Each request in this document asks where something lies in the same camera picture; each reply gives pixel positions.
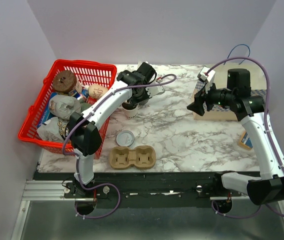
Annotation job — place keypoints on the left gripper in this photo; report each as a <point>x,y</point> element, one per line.
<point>146,98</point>

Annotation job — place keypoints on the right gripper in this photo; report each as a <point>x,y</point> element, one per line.
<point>199,98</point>

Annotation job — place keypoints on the black paper coffee cup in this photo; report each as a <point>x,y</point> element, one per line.
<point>130,110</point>

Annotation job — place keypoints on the white plastic cup lid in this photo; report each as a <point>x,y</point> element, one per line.
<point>125,138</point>

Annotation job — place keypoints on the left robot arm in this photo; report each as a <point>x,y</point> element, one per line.
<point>83,128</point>

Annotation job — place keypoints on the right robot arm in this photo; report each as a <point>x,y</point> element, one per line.
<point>249,110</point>

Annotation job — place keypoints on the beige drink bottle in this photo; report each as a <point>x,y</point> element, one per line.
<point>96,91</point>

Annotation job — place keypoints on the red plastic basket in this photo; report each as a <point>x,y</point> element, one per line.
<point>87,73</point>

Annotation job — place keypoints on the green melon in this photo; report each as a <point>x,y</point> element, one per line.
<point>85,106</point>

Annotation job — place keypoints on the red blue drink can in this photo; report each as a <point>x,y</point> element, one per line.
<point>80,92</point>

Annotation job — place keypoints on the cardboard cup carrier tray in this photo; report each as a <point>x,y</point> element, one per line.
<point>142,157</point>

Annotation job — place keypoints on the blue checkered paper bag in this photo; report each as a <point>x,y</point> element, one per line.
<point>258,85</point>

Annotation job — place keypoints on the brown round bread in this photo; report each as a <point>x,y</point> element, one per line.
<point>64,82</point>

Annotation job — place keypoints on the grey paper food bag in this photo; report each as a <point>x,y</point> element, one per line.
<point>63,106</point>

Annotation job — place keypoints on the white printed food bag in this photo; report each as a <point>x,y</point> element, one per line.
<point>53,130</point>

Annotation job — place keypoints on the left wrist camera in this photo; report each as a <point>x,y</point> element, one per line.
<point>154,90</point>

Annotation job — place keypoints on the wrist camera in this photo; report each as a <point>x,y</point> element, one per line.
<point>154,90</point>
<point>207,77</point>

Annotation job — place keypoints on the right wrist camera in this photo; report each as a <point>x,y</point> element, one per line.
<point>207,77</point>

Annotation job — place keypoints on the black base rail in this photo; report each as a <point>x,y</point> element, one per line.
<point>148,190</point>

